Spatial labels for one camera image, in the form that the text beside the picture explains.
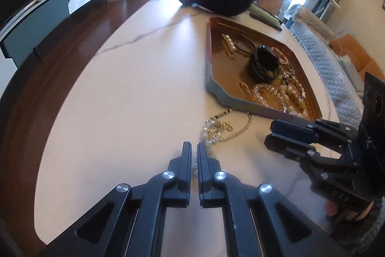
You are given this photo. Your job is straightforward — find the pastel spiral bead bracelet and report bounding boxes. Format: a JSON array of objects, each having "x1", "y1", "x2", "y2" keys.
[{"x1": 270, "y1": 46, "x2": 290, "y2": 63}]

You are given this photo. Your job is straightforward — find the green black bangle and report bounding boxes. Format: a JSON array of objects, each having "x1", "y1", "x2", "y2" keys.
[{"x1": 247, "y1": 46, "x2": 279, "y2": 84}]

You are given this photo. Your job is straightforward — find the gold chain pearl necklace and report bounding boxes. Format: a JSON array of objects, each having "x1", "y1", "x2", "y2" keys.
[{"x1": 192, "y1": 107, "x2": 253, "y2": 182}]

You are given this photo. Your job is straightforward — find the person's right hand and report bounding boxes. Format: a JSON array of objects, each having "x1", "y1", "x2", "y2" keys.
[{"x1": 325, "y1": 200, "x2": 375, "y2": 223}]

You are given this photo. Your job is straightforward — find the grey quilted sofa cover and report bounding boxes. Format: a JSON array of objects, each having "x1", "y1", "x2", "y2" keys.
[{"x1": 289, "y1": 5, "x2": 364, "y2": 127}]

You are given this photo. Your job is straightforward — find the golden metal tray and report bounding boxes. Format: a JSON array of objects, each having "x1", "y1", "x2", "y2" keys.
[{"x1": 205, "y1": 17, "x2": 322, "y2": 121}]

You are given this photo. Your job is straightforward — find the pearl gold hair clip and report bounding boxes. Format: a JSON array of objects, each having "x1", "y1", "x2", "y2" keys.
[{"x1": 222, "y1": 34, "x2": 236, "y2": 59}]

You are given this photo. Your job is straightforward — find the black remote control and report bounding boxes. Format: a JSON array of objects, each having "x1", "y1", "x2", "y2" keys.
[{"x1": 249, "y1": 12, "x2": 282, "y2": 31}]

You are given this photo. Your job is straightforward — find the white grey tv cabinet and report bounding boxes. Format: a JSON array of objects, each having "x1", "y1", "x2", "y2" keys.
[{"x1": 0, "y1": 0, "x2": 110, "y2": 68}]

